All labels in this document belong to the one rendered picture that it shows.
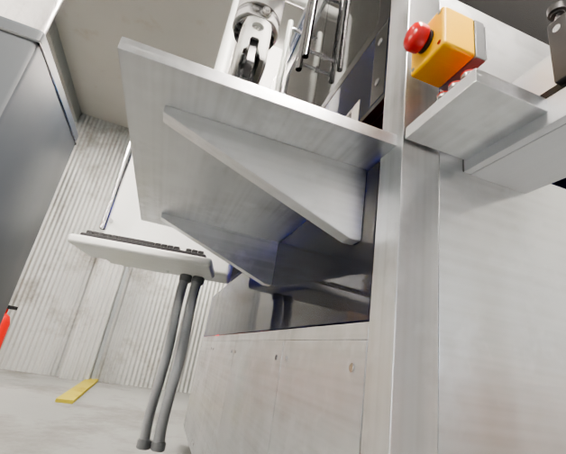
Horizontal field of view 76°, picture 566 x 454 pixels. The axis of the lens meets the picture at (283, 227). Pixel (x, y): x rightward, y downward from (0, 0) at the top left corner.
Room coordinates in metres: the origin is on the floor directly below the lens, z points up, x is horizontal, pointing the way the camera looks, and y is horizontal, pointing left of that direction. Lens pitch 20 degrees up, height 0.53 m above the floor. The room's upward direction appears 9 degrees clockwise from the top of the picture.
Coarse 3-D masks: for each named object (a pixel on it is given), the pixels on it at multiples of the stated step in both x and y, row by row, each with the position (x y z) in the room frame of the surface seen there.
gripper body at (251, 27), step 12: (240, 24) 0.48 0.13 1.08; (252, 24) 0.46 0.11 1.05; (264, 24) 0.46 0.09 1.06; (240, 36) 0.47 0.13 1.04; (252, 36) 0.45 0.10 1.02; (264, 36) 0.46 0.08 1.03; (240, 48) 0.45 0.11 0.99; (264, 48) 0.46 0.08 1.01; (240, 60) 0.47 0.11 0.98; (264, 60) 0.46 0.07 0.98
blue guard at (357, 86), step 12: (384, 24) 0.52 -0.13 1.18; (372, 48) 0.56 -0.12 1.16; (360, 60) 0.61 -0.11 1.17; (372, 60) 0.56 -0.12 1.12; (360, 72) 0.61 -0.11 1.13; (372, 72) 0.55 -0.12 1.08; (348, 84) 0.66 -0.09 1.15; (360, 84) 0.60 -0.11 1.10; (384, 84) 0.51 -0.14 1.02; (336, 96) 0.72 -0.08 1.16; (348, 96) 0.65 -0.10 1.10; (360, 96) 0.59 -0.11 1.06; (324, 108) 0.79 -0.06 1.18; (336, 108) 0.71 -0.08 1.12; (348, 108) 0.64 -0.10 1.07; (360, 108) 0.59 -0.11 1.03
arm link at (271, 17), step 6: (240, 6) 0.47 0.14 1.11; (246, 6) 0.46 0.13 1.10; (252, 6) 0.46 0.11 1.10; (258, 6) 0.47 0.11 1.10; (264, 6) 0.46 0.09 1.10; (240, 12) 0.47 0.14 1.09; (246, 12) 0.46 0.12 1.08; (252, 12) 0.46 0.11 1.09; (258, 12) 0.47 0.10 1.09; (264, 12) 0.46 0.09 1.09; (270, 12) 0.47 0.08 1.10; (234, 18) 0.48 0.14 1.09; (240, 18) 0.48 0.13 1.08; (264, 18) 0.47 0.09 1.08; (270, 18) 0.47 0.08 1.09; (276, 18) 0.48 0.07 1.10; (234, 24) 0.49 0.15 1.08; (276, 24) 0.48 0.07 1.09; (276, 30) 0.49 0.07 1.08; (276, 36) 0.50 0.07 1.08
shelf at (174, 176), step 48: (144, 48) 0.36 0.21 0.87; (144, 96) 0.44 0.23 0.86; (192, 96) 0.42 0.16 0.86; (240, 96) 0.41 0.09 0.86; (288, 96) 0.41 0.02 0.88; (144, 144) 0.58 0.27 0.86; (192, 144) 0.55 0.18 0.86; (288, 144) 0.50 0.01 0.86; (336, 144) 0.48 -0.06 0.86; (384, 144) 0.46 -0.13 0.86; (144, 192) 0.81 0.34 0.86; (192, 192) 0.76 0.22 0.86; (240, 192) 0.72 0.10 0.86
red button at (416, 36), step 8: (416, 24) 0.37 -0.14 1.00; (424, 24) 0.37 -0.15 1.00; (408, 32) 0.38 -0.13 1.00; (416, 32) 0.37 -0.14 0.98; (424, 32) 0.37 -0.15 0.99; (408, 40) 0.38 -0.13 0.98; (416, 40) 0.37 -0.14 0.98; (424, 40) 0.37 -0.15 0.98; (408, 48) 0.39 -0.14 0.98; (416, 48) 0.39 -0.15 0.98
